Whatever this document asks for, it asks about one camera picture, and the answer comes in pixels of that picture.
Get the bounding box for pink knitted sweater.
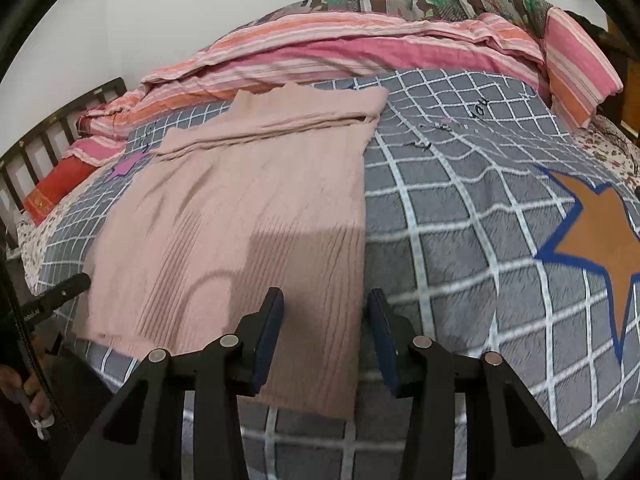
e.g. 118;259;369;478
73;84;388;419

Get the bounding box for person's left hand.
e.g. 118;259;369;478
0;365;52;420

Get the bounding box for red pillow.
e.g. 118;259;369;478
24;156;96;226

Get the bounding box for dark wooden headboard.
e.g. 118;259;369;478
1;77;127;250

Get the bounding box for floral bed sheet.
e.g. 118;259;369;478
572;115;639;191

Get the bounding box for pink orange striped quilt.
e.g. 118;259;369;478
65;6;624;167

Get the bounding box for multicolour patterned blanket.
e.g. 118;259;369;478
253;0;552;39

